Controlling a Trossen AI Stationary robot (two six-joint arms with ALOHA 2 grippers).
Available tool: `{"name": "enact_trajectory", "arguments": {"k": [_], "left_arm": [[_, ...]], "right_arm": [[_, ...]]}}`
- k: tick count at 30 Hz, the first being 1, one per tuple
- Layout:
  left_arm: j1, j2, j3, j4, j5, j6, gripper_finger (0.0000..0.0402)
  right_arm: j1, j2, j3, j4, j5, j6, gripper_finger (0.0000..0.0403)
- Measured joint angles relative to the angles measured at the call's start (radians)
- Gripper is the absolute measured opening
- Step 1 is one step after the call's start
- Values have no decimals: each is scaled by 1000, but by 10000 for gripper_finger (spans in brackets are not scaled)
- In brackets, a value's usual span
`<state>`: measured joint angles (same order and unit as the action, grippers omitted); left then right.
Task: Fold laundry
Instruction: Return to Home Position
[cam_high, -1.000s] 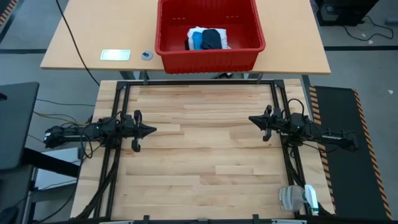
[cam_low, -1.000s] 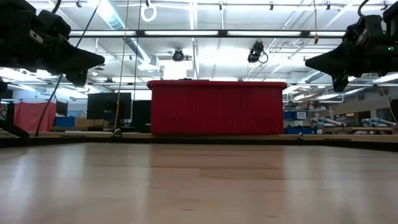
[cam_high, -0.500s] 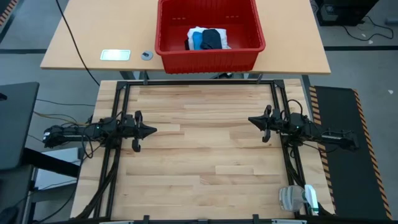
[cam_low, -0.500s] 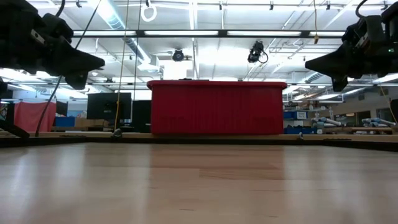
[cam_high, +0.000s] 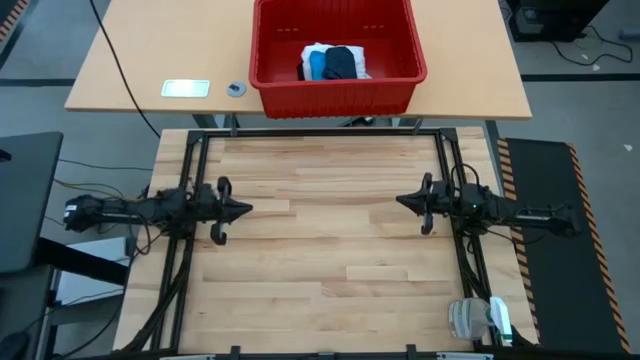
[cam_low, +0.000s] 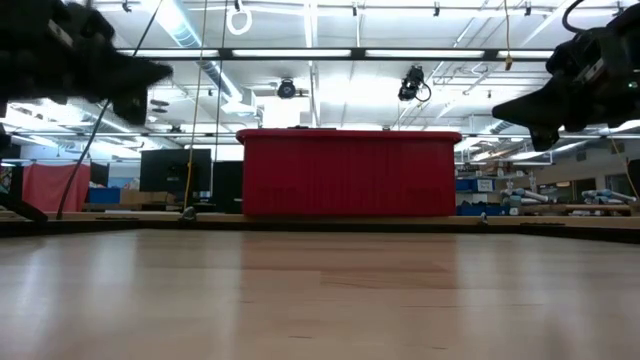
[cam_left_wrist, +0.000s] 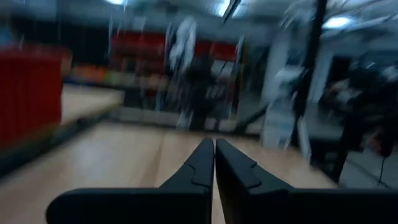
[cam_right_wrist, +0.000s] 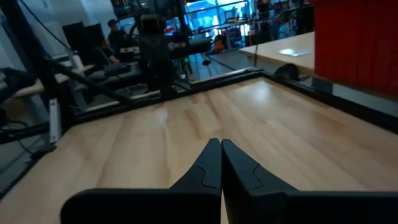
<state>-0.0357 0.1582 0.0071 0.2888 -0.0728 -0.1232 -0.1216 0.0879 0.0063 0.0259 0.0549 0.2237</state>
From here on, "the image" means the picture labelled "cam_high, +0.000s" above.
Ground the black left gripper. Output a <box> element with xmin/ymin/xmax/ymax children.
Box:
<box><xmin>187</xmin><ymin>175</ymin><xmax>254</xmax><ymax>247</ymax></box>

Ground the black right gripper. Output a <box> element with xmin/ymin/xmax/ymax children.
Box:
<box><xmin>395</xmin><ymin>171</ymin><xmax>470</xmax><ymax>237</ymax></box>

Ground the red plastic laundry bin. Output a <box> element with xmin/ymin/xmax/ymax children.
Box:
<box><xmin>248</xmin><ymin>0</ymin><xmax>429</xmax><ymax>120</ymax></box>

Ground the white garment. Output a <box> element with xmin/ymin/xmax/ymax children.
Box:
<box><xmin>299</xmin><ymin>42</ymin><xmax>373</xmax><ymax>82</ymax></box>

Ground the navy blue garment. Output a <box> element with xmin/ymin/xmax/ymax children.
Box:
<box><xmin>321</xmin><ymin>45</ymin><xmax>359</xmax><ymax>81</ymax></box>

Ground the bright blue garment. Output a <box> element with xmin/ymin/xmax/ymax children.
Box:
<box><xmin>308</xmin><ymin>49</ymin><xmax>329</xmax><ymax>82</ymax></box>

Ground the white rectangular pad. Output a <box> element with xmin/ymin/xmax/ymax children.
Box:
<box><xmin>159</xmin><ymin>78</ymin><xmax>212</xmax><ymax>100</ymax></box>

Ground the white and clear handheld device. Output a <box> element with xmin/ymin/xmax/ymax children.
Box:
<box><xmin>447</xmin><ymin>295</ymin><xmax>515</xmax><ymax>347</ymax></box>

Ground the white box under side table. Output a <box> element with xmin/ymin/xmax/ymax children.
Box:
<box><xmin>53</xmin><ymin>236</ymin><xmax>132</xmax><ymax>307</ymax></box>

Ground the black floor mat striped edge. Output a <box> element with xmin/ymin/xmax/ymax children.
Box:
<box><xmin>496</xmin><ymin>137</ymin><xmax>634</xmax><ymax>355</ymax></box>
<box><xmin>0</xmin><ymin>0</ymin><xmax>32</xmax><ymax>43</ymax></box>

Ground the beige wooden desk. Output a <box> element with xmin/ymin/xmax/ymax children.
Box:
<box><xmin>63</xmin><ymin>0</ymin><xmax>533</xmax><ymax>122</ymax></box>

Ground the black side tabletop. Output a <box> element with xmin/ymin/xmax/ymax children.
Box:
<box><xmin>0</xmin><ymin>130</ymin><xmax>65</xmax><ymax>275</ymax></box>

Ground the black floor equipment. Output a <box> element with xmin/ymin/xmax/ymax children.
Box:
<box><xmin>506</xmin><ymin>0</ymin><xmax>612</xmax><ymax>44</ymax></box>

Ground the black aluminium table frame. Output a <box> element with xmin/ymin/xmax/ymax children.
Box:
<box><xmin>118</xmin><ymin>126</ymin><xmax>542</xmax><ymax>360</ymax></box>

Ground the black cable bundle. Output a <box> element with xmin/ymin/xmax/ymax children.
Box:
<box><xmin>119</xmin><ymin>234</ymin><xmax>196</xmax><ymax>354</ymax></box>
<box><xmin>458</xmin><ymin>232</ymin><xmax>496</xmax><ymax>304</ymax></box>

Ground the black floor cable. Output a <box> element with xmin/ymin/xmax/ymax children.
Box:
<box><xmin>548</xmin><ymin>23</ymin><xmax>635</xmax><ymax>67</ymax></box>

